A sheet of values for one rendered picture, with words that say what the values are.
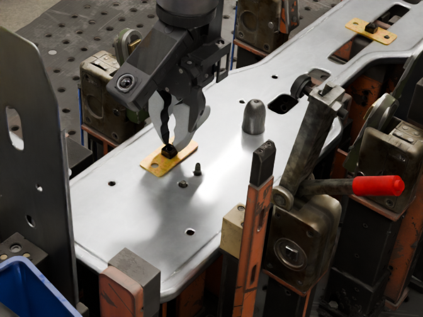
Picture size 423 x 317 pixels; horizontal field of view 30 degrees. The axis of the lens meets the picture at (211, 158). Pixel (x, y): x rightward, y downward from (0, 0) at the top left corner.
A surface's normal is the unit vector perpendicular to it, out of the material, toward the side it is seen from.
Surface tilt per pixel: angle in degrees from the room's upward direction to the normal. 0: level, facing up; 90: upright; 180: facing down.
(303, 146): 90
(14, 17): 0
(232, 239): 90
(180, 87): 89
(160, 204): 0
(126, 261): 0
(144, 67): 31
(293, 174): 90
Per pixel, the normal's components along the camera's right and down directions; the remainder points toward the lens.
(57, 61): 0.06, -0.75
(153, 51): -0.29, -0.40
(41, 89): -0.61, 0.50
